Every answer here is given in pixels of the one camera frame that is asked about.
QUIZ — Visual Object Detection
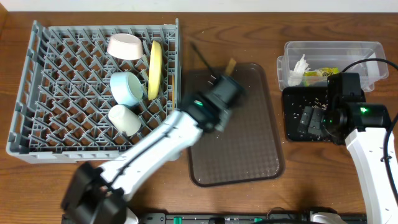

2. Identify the white cup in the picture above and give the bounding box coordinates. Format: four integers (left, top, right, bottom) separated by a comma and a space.
108, 105, 141, 136

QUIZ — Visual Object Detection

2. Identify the grey plastic dishwasher rack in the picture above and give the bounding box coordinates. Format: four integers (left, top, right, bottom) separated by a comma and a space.
6, 22, 182, 164

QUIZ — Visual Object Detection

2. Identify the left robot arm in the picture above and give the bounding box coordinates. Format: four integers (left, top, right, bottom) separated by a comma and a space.
61, 92, 235, 223

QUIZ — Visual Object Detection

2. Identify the yellow green snack wrapper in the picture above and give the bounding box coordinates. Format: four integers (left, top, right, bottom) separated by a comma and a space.
303, 68, 340, 86

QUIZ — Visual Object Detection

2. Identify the crumpled white tissue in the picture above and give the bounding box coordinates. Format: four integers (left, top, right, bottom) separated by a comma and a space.
288, 54, 310, 86

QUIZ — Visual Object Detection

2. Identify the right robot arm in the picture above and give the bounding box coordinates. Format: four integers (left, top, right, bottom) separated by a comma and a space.
297, 73, 397, 223

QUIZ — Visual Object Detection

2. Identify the yellow plate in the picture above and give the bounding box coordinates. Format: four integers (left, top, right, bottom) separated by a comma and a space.
147, 41, 162, 100

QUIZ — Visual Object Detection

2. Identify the clear plastic waste bin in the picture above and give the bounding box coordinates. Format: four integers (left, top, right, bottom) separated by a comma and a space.
277, 41, 386, 90

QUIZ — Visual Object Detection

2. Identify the brown serving tray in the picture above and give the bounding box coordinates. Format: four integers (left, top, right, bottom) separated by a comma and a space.
188, 63, 285, 187

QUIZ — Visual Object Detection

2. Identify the wooden chopstick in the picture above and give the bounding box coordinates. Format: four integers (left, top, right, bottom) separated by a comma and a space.
224, 58, 237, 76
172, 75, 175, 111

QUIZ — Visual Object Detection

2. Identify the black tray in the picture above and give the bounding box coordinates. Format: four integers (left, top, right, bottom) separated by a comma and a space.
282, 85, 383, 145

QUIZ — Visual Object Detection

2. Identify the pink bowl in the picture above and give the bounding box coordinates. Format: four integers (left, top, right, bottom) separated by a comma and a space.
107, 34, 144, 60

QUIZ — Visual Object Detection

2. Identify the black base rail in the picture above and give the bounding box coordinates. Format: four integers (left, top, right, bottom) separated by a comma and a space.
139, 207, 368, 224

